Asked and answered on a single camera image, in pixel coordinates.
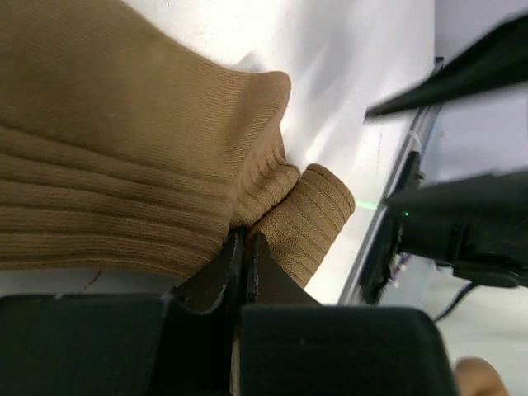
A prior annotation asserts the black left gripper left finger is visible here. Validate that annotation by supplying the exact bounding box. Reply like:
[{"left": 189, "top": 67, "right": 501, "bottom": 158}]
[{"left": 1, "top": 231, "right": 243, "bottom": 395}]

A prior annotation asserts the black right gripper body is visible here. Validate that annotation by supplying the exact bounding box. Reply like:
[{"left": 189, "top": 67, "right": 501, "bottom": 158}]
[{"left": 385, "top": 170, "right": 527, "bottom": 288}]

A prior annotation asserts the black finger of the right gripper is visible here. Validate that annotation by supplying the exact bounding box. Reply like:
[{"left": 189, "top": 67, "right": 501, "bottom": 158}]
[{"left": 365, "top": 12, "right": 527, "bottom": 120}]

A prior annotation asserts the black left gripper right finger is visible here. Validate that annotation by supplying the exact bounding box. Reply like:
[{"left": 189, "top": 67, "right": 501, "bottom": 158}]
[{"left": 233, "top": 234, "right": 458, "bottom": 395}]

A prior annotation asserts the tan ribbed sock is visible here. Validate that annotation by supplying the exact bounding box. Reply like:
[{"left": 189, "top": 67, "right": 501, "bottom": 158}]
[{"left": 1, "top": 1, "right": 355, "bottom": 285}]

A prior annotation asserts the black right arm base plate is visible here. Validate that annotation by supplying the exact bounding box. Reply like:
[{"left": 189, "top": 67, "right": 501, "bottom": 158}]
[{"left": 359, "top": 151, "right": 423, "bottom": 305}]

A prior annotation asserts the aluminium frame rail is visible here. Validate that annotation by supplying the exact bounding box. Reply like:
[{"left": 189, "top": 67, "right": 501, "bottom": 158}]
[{"left": 337, "top": 102, "right": 445, "bottom": 306}]

